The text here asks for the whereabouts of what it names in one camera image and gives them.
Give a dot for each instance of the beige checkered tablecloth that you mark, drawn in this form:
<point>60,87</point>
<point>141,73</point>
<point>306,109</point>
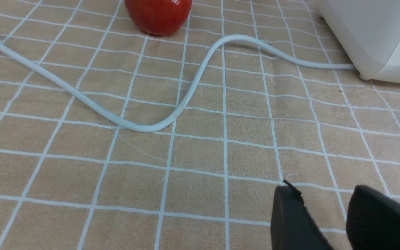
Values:
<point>69,179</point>

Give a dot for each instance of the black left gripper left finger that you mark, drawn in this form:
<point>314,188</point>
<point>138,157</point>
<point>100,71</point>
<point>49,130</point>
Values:
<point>292,227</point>

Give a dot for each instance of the white two-slot toaster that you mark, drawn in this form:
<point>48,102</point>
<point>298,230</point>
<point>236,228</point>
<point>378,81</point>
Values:
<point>369,32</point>

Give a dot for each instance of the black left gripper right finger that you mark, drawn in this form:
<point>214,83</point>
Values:
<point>373,220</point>

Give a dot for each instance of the red apple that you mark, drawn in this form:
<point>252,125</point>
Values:
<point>158,17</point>

